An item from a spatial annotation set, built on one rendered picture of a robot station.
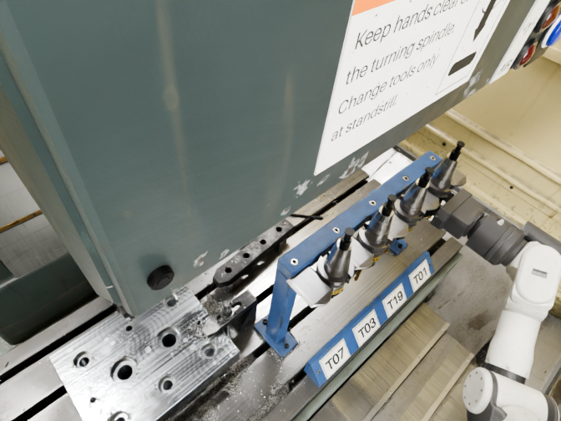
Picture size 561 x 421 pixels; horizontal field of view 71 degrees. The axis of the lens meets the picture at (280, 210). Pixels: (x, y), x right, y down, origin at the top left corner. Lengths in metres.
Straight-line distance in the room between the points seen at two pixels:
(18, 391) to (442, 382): 1.01
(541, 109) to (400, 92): 1.06
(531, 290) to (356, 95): 0.70
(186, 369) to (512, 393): 0.58
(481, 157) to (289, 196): 1.21
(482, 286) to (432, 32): 1.21
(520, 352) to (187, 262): 0.74
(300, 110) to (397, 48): 0.06
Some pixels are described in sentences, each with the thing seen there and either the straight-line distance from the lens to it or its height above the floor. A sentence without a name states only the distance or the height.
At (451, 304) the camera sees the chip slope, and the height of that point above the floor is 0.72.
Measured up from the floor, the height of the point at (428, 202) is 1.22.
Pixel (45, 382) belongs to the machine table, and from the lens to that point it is 1.01.
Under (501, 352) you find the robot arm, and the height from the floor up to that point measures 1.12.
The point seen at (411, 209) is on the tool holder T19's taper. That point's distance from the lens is 0.80.
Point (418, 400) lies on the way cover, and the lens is 1.18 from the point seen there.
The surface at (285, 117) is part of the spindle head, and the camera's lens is 0.16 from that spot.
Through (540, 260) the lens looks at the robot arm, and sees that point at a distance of 0.86.
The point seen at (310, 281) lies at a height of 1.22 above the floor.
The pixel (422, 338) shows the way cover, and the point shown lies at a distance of 1.25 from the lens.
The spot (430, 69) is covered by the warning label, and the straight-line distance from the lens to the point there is 0.25.
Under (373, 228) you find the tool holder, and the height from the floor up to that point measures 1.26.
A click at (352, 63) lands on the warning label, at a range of 0.17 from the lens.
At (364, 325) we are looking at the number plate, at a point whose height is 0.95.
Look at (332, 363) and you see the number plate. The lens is 0.93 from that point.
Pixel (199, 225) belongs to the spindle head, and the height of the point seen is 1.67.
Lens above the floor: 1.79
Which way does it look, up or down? 50 degrees down
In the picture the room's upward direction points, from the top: 8 degrees clockwise
